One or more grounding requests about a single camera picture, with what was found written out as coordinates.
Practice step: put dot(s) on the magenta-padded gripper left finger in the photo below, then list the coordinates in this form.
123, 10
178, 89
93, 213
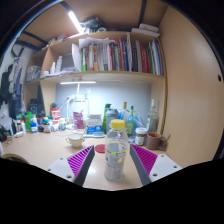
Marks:
78, 160

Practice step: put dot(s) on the red and white tub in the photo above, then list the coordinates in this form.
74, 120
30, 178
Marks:
55, 114

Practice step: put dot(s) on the green blue-capped bottle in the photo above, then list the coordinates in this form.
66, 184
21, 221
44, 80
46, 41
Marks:
130, 125

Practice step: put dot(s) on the flat round red coaster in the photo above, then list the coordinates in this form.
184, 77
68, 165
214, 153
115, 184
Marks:
99, 148

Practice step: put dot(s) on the clear yellow-capped drink bottle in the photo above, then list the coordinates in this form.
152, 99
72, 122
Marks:
116, 151

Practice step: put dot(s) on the blue and white small bottle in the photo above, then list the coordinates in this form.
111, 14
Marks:
34, 126

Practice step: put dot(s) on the dark hanging clothes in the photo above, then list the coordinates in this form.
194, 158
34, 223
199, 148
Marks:
11, 88

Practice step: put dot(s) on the wooden shelf unit with books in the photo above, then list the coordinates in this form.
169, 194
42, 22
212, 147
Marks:
110, 55

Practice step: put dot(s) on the tall clear glass bottle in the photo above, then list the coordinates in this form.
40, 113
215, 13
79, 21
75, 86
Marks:
153, 118

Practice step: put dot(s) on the brown ceramic mug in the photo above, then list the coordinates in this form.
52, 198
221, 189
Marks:
153, 140

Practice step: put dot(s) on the grey shaker bottle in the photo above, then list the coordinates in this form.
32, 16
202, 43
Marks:
111, 119

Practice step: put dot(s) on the blue and white box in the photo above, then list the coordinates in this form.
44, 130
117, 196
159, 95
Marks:
94, 126

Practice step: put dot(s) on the green plastic container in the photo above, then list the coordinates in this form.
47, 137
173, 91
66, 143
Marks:
28, 120

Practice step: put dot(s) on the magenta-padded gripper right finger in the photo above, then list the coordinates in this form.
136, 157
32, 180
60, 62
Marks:
146, 160

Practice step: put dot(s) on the tall green bottle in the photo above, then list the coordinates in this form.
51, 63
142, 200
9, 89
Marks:
104, 115

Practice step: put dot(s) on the long ceiling light strip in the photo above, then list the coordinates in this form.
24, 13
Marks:
75, 21

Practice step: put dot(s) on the white-lidded brown spread jar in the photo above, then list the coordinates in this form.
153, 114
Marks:
140, 136

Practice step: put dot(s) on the magenta pouch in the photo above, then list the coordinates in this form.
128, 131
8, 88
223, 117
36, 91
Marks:
78, 120

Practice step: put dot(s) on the under-shelf light strip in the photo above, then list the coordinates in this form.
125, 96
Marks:
78, 82

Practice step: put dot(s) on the cream ceramic cup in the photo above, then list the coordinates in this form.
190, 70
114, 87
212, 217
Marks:
76, 140

